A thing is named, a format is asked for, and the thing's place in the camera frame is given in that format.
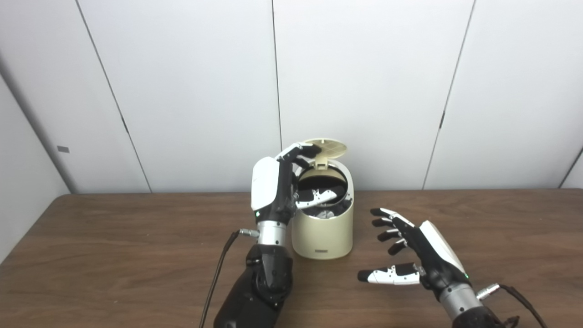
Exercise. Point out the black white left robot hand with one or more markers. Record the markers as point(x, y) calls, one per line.
point(268, 187)

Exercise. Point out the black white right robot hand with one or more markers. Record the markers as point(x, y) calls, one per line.
point(437, 259)

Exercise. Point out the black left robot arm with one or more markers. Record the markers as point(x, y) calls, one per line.
point(264, 282)

